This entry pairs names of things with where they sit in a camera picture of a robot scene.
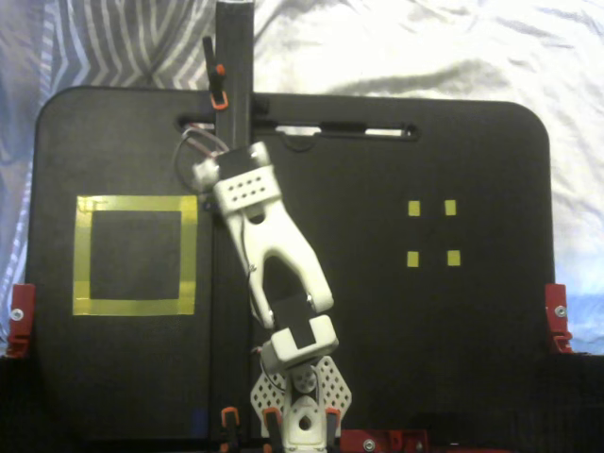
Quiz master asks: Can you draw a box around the orange black spring clamp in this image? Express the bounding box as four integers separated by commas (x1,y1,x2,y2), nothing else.
219,405,242,453
201,36,231,112
260,406,284,453
323,408,342,449

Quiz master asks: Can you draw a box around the red white servo cable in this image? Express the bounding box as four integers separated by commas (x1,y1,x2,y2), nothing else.
173,127,227,190

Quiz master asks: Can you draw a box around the grey striped blanket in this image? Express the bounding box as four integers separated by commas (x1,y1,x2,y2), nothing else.
0,0,218,353

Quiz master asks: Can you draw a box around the black corrugated backdrop sheet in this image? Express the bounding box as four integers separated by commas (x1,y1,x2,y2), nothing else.
0,351,604,453

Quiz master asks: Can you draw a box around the yellow tape square outline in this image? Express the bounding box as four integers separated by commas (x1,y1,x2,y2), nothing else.
71,193,198,317

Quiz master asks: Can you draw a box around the white crumpled bedsheet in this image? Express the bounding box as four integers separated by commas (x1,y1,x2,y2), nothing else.
254,0,604,355

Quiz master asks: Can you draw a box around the red corner bracket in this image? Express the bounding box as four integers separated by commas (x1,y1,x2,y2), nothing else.
4,282,38,359
544,282,576,355

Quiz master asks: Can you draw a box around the red post foot bracket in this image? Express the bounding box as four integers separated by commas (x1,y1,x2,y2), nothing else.
339,428,393,453

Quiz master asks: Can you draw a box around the black flat beam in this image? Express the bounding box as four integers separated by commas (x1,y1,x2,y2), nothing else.
209,0,257,440

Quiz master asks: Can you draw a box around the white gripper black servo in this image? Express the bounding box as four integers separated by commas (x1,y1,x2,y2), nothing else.
192,158,222,191

